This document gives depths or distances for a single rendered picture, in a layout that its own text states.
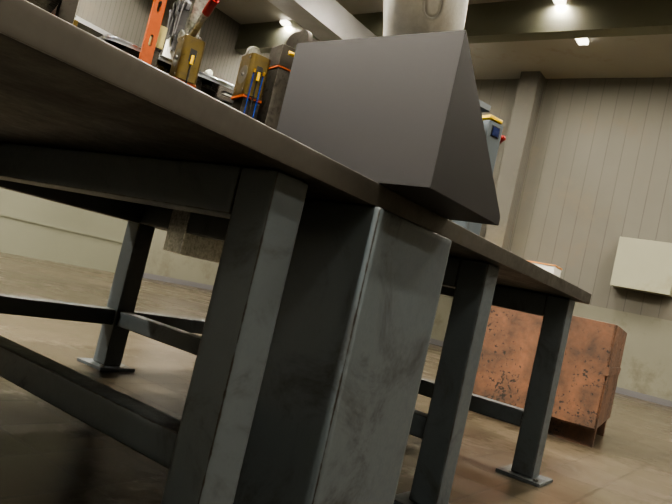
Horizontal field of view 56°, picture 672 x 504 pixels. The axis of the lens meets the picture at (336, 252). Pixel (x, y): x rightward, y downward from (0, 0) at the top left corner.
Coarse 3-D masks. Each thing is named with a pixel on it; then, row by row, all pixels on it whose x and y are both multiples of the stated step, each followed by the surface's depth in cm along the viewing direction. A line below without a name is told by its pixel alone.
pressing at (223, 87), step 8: (104, 40) 166; (112, 40) 161; (120, 40) 162; (120, 48) 170; (128, 48) 168; (136, 48) 165; (136, 56) 174; (160, 56) 168; (160, 64) 176; (168, 64) 174; (168, 72) 182; (200, 72) 175; (200, 80) 183; (208, 80) 181; (216, 80) 178; (216, 88) 187; (224, 88) 185; (232, 88) 180; (216, 96) 196; (224, 96) 194; (232, 104) 201
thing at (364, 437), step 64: (320, 256) 115; (384, 256) 113; (448, 256) 134; (320, 320) 113; (384, 320) 117; (320, 384) 110; (384, 384) 120; (256, 448) 116; (320, 448) 108; (384, 448) 124
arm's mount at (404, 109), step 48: (336, 48) 123; (384, 48) 116; (432, 48) 109; (288, 96) 128; (336, 96) 120; (384, 96) 113; (432, 96) 107; (336, 144) 118; (384, 144) 112; (432, 144) 106; (480, 144) 116; (432, 192) 108; (480, 192) 118
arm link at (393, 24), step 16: (384, 0) 127; (400, 0) 119; (416, 0) 117; (432, 0) 117; (448, 0) 117; (464, 0) 120; (384, 16) 126; (400, 16) 121; (416, 16) 119; (432, 16) 119; (448, 16) 119; (464, 16) 123; (384, 32) 127; (400, 32) 123; (416, 32) 121
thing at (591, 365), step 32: (512, 320) 352; (576, 320) 337; (512, 352) 350; (576, 352) 335; (608, 352) 328; (480, 384) 355; (512, 384) 347; (576, 384) 332; (608, 384) 344; (576, 416) 330; (608, 416) 389
